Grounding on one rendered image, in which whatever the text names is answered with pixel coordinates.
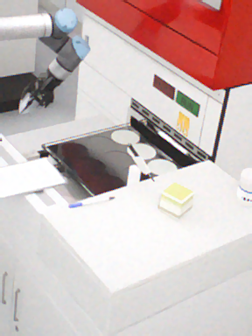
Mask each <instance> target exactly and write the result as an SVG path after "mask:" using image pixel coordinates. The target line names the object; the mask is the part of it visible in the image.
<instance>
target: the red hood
mask: <svg viewBox="0 0 252 336"><path fill-rule="evenodd" d="M75 2H76V3H77V4H80V5H81V6H83V7H84V8H86V9H88V10H89V11H91V12H93V13H94V14H95V15H96V16H98V17H99V18H102V19H103V20H105V22H106V23H108V24H109V25H111V26H114V27H115V28H116V29H118V30H119V31H121V32H123V33H124V34H126V35H127V36H129V37H130V38H132V39H134V40H135V41H136V42H138V43H139V44H141V45H142V46H144V47H146V48H148V49H149V50H151V51H152V52H154V53H155V54H156V55H159V56H160V58H162V59H164V60H166V61H167V62H169V63H170V64H172V65H173V66H175V67H176V68H178V69H179V70H181V71H182V72H184V73H185V74H187V75H189V76H190V77H192V78H194V79H195V80H196V81H198V82H199V83H201V84H202V85H204V86H205V87H207V88H210V89H212V90H213V91H215V90H220V89H223V88H230V87H233V86H238V85H241V84H245V83H249V82H252V0H75Z"/></svg>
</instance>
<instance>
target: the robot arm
mask: <svg viewBox="0 0 252 336"><path fill-rule="evenodd" d="M77 24H78V17H77V15H75V13H74V12H73V11H72V10H70V9H68V8H64V9H61V10H58V11H57V12H54V13H42V14H31V15H19V16H7V17H0V41H7V40H17V39H35V38H37V39H39V41H41V42H43V43H44V44H45V45H46V46H48V47H49V48H50V49H52V50H53V51H54V52H55V53H57V54H58V56H57V57H56V58H55V59H54V60H53V62H52V63H51V64H50V65H49V68H48V69H47V70H46V73H40V75H39V77H38V80H35V81H34V82H33V83H29V85H28V86H26V87H25V88H24V91H23V93H22V97H21V101H20V104H19V114H21V115H23V114H27V113H29V114H30V115H33V114H34V113H35V110H36V107H37V106H39V105H41V106H45V108H46V107H47V105H48V104H49V103H50V102H51V101H52V100H53V99H54V93H53V90H54V89H55V88H56V87H57V86H59V85H60V83H62V82H63V81H64V80H65V79H66V78H68V77H69V76H70V75H72V72H73V71H74V70H75V69H76V68H77V66H78V65H79V64H80V63H81V62H82V61H83V60H84V59H85V57H86V56H87V55H88V53H89V52H90V46H89V44H88V43H87V42H86V41H85V40H84V39H83V38H81V37H79V36H75V37H74V38H69V37H68V36H67V35H68V34H69V33H70V32H72V31H74V29H75V28H76V26H77ZM32 98H33V99H32ZM30 99H31V102H30V103H28V104H27V102H28V101H29V100H30ZM47 103H48V104H47ZM26 104H27V106H26Z"/></svg>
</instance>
